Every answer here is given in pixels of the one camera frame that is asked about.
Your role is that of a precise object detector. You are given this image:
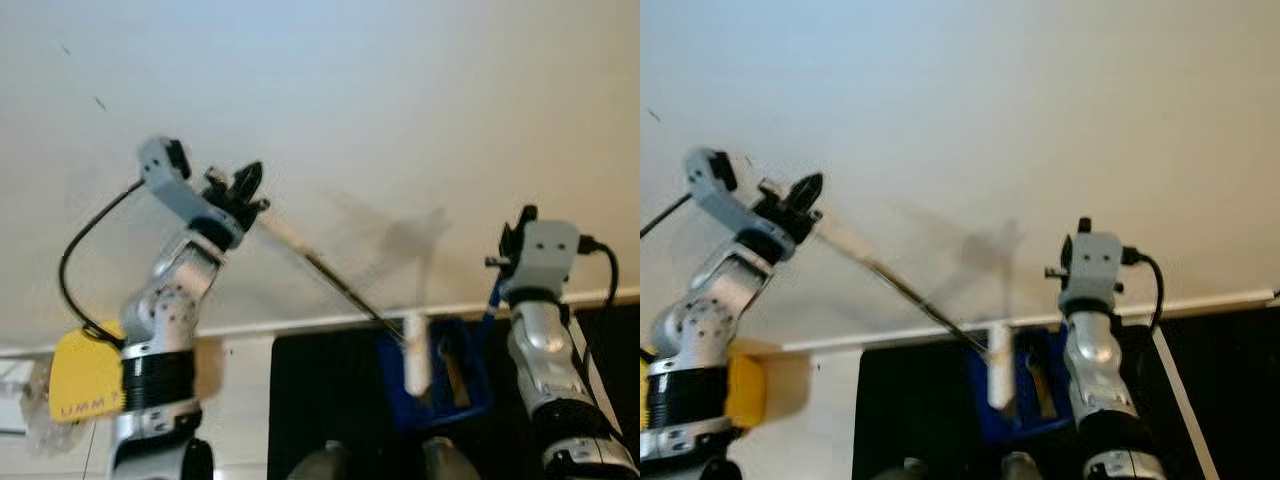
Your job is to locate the white broom with metal handle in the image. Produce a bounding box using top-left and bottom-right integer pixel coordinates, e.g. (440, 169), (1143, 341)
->
(258, 212), (435, 397)
(815, 220), (1017, 411)

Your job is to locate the black floor mat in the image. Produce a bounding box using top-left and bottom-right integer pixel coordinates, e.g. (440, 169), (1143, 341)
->
(267, 303), (641, 480)
(851, 300), (1280, 480)

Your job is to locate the yellow plastic sign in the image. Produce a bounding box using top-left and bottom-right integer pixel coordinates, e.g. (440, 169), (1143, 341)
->
(47, 320), (128, 424)
(724, 340), (770, 430)

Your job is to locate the grey robot right leg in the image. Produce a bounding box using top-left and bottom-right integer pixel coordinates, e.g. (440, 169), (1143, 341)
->
(998, 451), (1047, 480)
(420, 436), (483, 480)

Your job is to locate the grey robot leg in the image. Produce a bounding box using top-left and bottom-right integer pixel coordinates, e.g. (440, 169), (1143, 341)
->
(420, 436), (483, 480)
(287, 440), (353, 480)
(998, 451), (1047, 480)

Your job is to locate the grey robot left leg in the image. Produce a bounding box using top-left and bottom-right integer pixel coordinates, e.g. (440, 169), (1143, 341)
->
(287, 440), (353, 480)

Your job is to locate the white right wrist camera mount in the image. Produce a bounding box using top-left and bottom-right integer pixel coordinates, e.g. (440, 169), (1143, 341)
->
(1058, 232), (1128, 313)
(500, 220), (583, 303)

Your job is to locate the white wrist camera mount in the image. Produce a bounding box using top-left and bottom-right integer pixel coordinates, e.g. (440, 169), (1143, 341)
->
(682, 146), (776, 263)
(137, 135), (244, 249)
(1058, 232), (1128, 313)
(500, 220), (583, 303)

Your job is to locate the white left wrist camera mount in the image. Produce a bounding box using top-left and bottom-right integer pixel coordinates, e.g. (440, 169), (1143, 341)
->
(137, 135), (244, 249)
(682, 146), (776, 263)

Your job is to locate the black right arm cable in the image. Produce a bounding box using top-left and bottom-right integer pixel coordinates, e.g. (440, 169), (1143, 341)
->
(1120, 245), (1167, 333)
(577, 236), (622, 313)

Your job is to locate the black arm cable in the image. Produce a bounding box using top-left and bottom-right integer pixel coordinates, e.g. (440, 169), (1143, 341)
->
(1120, 245), (1167, 333)
(640, 190), (697, 241)
(577, 236), (622, 313)
(57, 178), (147, 349)

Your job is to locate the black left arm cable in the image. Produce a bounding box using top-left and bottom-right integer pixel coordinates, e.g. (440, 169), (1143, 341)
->
(57, 178), (147, 349)
(640, 190), (697, 241)

